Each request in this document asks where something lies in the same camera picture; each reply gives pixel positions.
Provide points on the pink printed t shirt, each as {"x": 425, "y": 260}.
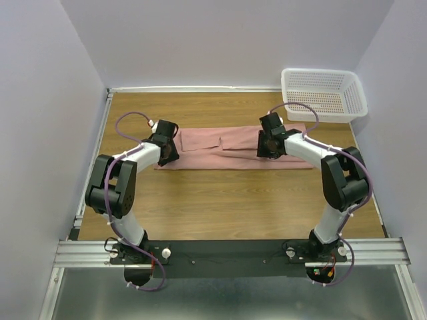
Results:
{"x": 225, "y": 148}

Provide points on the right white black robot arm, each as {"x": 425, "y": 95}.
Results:
{"x": 345, "y": 182}

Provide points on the front aluminium frame rail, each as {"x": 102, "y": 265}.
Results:
{"x": 92, "y": 254}

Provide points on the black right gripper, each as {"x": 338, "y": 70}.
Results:
{"x": 261, "y": 150}

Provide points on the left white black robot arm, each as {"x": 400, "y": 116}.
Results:
{"x": 112, "y": 184}

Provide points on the white plastic basket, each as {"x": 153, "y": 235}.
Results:
{"x": 335, "y": 96}

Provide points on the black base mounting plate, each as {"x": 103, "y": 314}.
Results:
{"x": 216, "y": 259}

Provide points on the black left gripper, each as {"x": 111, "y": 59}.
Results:
{"x": 173, "y": 155}

